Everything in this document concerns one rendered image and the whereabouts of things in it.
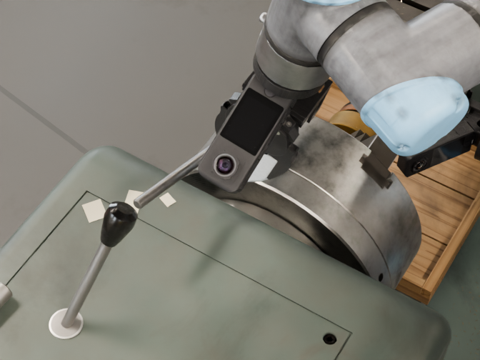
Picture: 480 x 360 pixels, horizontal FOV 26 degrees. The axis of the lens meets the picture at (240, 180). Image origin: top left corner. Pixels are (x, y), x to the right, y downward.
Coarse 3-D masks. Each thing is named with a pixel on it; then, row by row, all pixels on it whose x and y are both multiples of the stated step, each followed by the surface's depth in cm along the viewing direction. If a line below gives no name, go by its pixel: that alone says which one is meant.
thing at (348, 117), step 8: (344, 112) 145; (352, 112) 144; (336, 120) 144; (344, 120) 143; (352, 120) 143; (360, 120) 143; (344, 128) 142; (352, 128) 142; (360, 128) 143; (368, 128) 143
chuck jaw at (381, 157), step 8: (360, 136) 136; (368, 136) 136; (376, 136) 131; (368, 144) 131; (376, 144) 130; (384, 144) 131; (376, 152) 130; (384, 152) 131; (392, 152) 131; (360, 160) 127; (368, 160) 127; (376, 160) 128; (384, 160) 130; (392, 160) 131; (368, 168) 127; (376, 168) 128; (384, 168) 128; (376, 176) 127; (384, 176) 128; (384, 184) 128
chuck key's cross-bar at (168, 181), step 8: (200, 152) 115; (192, 160) 114; (200, 160) 114; (184, 168) 113; (192, 168) 113; (168, 176) 111; (176, 176) 112; (160, 184) 110; (168, 184) 111; (144, 192) 109; (152, 192) 109; (160, 192) 110; (136, 200) 108; (144, 200) 108
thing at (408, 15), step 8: (392, 0) 178; (400, 0) 180; (408, 0) 178; (416, 0) 178; (424, 0) 178; (432, 0) 178; (440, 0) 178; (392, 8) 176; (400, 8) 176; (408, 8) 176; (416, 8) 179; (424, 8) 177; (400, 16) 175; (408, 16) 175
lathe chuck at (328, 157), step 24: (312, 120) 128; (312, 144) 126; (336, 144) 126; (360, 144) 127; (312, 168) 124; (336, 168) 125; (360, 168) 126; (336, 192) 123; (360, 192) 125; (384, 192) 127; (360, 216) 124; (384, 216) 126; (408, 216) 130; (384, 240) 126; (408, 240) 130; (408, 264) 134
